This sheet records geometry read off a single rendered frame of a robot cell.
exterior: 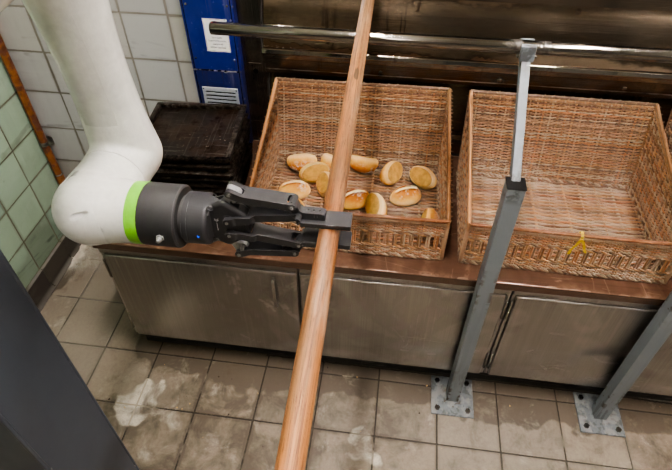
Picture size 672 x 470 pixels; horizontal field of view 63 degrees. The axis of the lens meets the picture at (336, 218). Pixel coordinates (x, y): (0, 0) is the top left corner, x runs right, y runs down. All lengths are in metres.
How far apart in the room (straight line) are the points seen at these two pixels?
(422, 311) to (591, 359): 0.56
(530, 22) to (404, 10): 0.36
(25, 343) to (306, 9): 1.14
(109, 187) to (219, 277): 0.89
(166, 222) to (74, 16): 0.28
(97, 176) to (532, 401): 1.61
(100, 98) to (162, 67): 1.09
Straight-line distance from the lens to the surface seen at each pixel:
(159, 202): 0.78
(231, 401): 1.97
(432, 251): 1.52
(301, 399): 0.61
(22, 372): 1.13
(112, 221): 0.81
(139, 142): 0.90
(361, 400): 1.94
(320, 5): 1.70
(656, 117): 1.86
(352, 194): 1.63
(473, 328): 1.61
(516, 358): 1.85
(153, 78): 1.97
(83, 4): 0.79
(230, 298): 1.74
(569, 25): 1.75
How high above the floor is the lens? 1.72
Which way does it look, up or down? 44 degrees down
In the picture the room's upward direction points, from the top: straight up
